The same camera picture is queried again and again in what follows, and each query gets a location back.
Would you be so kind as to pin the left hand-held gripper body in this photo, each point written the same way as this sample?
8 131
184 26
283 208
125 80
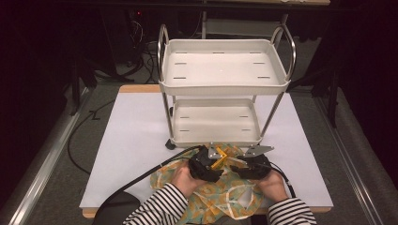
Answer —
202 161

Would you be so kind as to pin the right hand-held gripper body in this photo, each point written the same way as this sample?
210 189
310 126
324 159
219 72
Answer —
258 167

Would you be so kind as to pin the green yellow floral cloth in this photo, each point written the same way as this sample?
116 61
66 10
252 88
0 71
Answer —
219 197

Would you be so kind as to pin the person's left hand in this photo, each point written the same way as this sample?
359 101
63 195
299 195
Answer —
184 182

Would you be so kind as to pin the white table mat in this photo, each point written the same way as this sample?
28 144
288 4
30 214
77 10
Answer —
137 125

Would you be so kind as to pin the white two-tier metal cart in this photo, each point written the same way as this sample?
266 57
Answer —
219 67

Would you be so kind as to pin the wooden table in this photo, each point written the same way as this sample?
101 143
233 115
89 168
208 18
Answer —
137 88

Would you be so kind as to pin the person's dark clothed leg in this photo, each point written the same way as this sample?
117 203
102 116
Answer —
115 209

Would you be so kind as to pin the dark metal stand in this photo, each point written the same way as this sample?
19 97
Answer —
332 93
76 84

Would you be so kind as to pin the aluminium floor rail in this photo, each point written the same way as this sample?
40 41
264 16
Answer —
347 162
47 162

